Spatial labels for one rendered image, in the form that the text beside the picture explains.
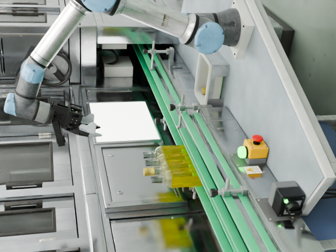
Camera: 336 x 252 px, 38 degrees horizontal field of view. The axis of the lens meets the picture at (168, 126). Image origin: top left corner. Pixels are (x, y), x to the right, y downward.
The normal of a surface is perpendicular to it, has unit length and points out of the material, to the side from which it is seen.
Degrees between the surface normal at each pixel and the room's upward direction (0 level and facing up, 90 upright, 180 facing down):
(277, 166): 0
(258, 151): 90
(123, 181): 90
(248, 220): 90
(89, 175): 90
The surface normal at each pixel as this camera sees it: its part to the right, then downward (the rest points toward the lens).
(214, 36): 0.34, 0.42
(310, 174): -0.97, 0.04
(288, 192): 0.08, -0.86
